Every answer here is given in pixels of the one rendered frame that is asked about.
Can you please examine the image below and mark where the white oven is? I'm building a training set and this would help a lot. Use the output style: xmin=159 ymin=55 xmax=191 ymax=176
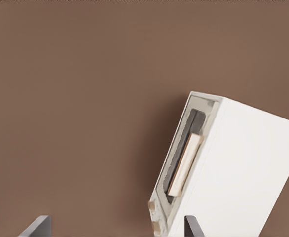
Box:
xmin=147 ymin=90 xmax=289 ymax=237

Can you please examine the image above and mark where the oven door with dark window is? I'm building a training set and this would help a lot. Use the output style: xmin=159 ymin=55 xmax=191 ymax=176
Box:
xmin=156 ymin=94 xmax=221 ymax=218

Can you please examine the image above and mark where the pale oven door handle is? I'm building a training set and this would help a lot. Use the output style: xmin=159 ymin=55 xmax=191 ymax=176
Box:
xmin=167 ymin=133 xmax=205 ymax=198

